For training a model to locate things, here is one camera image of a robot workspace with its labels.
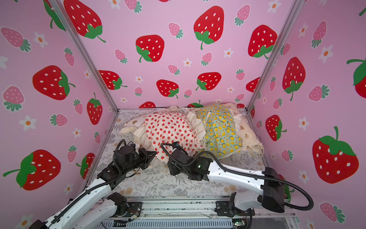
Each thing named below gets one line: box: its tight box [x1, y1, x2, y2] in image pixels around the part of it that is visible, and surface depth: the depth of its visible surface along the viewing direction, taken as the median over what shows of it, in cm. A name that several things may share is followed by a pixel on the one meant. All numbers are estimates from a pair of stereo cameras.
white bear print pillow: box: [119, 107, 171, 135], surface depth 103 cm
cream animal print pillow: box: [222, 102, 265, 159], surface depth 95 cm
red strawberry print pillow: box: [133, 105, 206, 163], surface depth 88 cm
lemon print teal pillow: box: [196, 103, 244, 159], surface depth 85 cm
